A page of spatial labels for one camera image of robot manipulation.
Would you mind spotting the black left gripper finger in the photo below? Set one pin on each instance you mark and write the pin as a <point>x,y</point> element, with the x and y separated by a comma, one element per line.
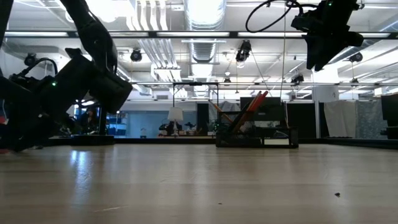
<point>21,140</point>
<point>38,127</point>

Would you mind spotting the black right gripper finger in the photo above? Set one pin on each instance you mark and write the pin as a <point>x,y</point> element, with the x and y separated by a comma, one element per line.
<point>312,54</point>
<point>328,56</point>

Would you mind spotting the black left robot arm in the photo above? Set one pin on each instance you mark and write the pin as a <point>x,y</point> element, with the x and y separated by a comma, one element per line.
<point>99,46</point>

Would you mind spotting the black mesh desk organizer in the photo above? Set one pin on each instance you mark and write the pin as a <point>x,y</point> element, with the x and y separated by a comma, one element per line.
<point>258,137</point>

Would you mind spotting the white partition curtain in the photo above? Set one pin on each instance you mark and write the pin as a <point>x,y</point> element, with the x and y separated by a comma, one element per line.
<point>340,119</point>

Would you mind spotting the black monitor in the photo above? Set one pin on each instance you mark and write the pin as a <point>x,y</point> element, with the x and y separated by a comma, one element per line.
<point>261,105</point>

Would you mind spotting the white table lamp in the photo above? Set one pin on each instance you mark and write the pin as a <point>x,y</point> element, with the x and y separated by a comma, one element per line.
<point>175,115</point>

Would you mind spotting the silver ventilation duct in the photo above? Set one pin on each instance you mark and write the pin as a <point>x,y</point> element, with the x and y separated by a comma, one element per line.
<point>203,28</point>

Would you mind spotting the black aluminium table frame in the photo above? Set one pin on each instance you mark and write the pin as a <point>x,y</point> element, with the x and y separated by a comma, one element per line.
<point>174,140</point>

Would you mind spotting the black frame stand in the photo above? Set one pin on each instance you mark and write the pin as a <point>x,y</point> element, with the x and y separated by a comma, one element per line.
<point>196,84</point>

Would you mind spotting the black overhead frame beam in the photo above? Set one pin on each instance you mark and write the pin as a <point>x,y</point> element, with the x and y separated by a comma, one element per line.
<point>192,34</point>

